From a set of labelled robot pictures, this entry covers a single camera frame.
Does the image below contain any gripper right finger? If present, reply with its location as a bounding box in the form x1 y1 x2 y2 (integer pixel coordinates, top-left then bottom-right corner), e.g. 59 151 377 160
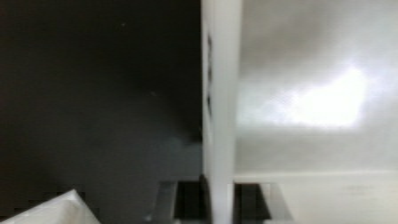
233 183 295 224

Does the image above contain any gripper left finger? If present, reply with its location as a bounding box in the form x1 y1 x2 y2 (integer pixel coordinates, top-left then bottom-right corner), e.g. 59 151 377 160
155 181 212 224

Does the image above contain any white drawer box front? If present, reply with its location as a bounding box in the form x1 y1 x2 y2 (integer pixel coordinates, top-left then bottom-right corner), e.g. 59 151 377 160
201 0 398 224

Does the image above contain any white front fence rail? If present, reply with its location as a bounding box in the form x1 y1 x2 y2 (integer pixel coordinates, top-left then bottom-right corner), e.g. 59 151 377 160
0 190 101 224

